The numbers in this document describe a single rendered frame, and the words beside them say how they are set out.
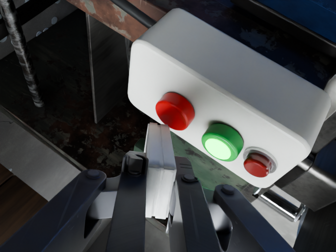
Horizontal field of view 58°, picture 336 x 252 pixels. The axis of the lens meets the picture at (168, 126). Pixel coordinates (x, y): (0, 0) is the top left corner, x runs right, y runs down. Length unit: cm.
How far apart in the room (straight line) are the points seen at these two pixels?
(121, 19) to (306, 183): 37
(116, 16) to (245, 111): 15
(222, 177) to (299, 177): 12
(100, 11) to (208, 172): 31
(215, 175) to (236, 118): 30
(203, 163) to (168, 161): 34
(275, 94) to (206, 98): 4
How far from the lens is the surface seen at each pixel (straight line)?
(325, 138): 48
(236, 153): 21
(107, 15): 30
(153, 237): 382
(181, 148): 49
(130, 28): 29
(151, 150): 17
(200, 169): 51
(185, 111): 21
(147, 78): 22
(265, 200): 69
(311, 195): 54
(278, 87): 21
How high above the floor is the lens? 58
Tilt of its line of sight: 10 degrees down
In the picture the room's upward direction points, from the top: 124 degrees clockwise
